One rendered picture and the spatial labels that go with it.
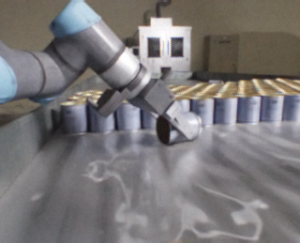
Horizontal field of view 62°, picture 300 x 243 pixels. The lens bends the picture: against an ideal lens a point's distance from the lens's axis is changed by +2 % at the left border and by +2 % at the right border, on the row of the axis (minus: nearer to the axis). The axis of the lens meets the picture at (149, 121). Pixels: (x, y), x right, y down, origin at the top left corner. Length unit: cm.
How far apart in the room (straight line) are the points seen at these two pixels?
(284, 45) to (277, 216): 793
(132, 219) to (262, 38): 764
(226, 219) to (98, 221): 15
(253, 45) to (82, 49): 735
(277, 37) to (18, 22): 667
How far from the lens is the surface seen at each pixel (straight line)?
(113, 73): 45
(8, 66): 37
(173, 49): 530
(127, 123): 66
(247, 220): 32
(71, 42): 44
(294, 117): 85
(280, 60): 816
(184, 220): 31
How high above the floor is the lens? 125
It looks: 13 degrees down
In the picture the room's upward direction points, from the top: 1 degrees counter-clockwise
